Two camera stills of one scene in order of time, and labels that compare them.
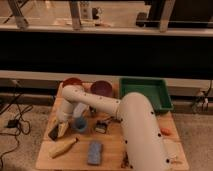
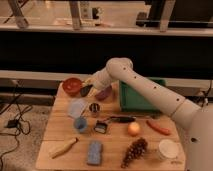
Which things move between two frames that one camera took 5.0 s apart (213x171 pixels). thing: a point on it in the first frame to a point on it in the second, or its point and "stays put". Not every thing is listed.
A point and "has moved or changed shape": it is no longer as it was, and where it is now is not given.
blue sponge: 94,152 stays put
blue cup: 80,123 stays put
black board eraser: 54,133 has moved or changed shape
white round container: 170,148 stays put
